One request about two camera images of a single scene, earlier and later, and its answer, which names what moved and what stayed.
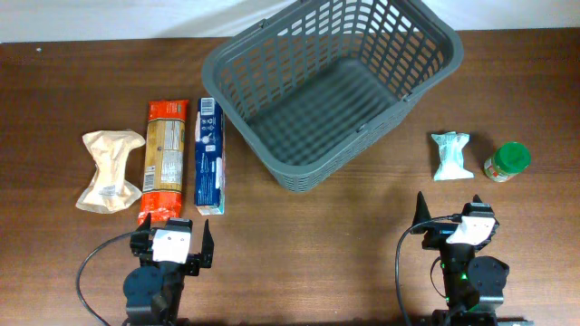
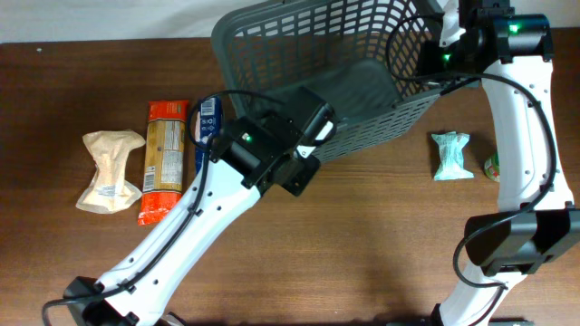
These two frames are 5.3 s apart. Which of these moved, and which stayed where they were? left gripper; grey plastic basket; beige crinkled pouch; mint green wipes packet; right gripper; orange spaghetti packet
Moved: right gripper; left gripper; grey plastic basket
Stayed: orange spaghetti packet; mint green wipes packet; beige crinkled pouch
